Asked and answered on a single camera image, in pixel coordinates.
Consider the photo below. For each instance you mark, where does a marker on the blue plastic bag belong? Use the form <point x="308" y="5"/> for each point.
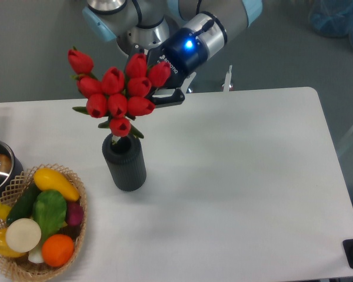
<point x="332" y="19"/>

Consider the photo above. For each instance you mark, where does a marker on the dark green cucumber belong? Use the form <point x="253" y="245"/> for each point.
<point x="24" y="205"/>

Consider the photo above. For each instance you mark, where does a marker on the orange fruit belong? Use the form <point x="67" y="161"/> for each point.
<point x="57" y="250"/>

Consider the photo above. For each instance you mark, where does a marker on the white leek stalk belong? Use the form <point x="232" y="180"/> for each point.
<point x="35" y="255"/>

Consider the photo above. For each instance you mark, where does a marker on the yellow banana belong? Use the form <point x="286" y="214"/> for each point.
<point x="4" y="211"/>

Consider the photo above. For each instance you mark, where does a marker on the red tulip bouquet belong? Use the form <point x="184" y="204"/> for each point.
<point x="120" y="96"/>

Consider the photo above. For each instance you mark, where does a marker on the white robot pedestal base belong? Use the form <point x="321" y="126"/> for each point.
<point x="226" y="86"/>

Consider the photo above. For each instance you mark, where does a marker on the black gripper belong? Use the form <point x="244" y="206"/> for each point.
<point x="186" y="50"/>

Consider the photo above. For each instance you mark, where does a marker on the white round onion slice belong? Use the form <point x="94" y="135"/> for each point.
<point x="23" y="235"/>

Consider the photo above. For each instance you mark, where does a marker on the woven wicker basket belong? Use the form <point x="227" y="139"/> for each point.
<point x="21" y="269"/>

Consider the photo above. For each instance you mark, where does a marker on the yellow bell pepper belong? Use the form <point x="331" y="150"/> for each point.
<point x="5" y="250"/>

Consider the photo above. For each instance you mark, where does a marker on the purple red onion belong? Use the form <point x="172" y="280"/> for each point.
<point x="74" y="214"/>

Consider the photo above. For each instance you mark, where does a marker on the green lettuce leaf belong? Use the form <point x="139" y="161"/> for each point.
<point x="49" y="212"/>

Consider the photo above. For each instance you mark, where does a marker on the dark grey ribbed vase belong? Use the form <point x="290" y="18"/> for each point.
<point x="125" y="162"/>

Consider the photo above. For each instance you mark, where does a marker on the yellow squash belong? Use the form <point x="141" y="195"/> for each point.
<point x="49" y="179"/>

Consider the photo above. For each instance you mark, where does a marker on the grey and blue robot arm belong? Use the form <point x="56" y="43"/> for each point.
<point x="150" y="23"/>

